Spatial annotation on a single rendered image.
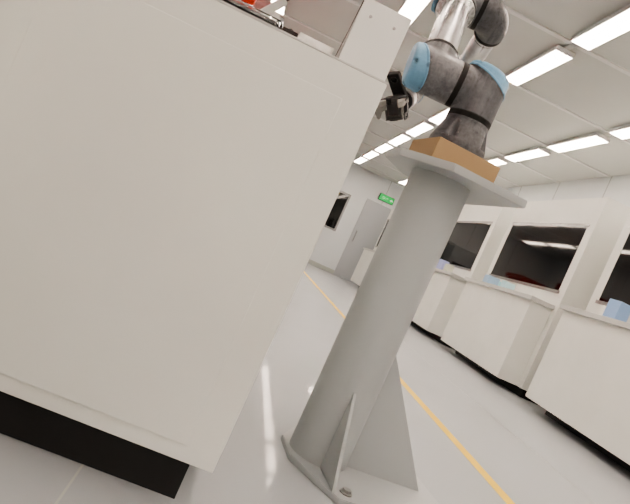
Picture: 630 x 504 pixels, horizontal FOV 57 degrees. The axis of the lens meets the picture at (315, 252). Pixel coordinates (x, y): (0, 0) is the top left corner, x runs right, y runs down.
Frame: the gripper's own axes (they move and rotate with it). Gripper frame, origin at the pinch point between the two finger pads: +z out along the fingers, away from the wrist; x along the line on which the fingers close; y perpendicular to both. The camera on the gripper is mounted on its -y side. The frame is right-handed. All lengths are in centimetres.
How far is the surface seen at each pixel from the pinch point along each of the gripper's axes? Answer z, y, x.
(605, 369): -189, 224, -74
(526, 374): -279, 302, -12
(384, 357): 74, 49, -21
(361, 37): 84, -28, -27
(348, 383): 82, 53, -13
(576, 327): -241, 224, -53
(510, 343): -289, 277, 4
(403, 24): 79, -29, -33
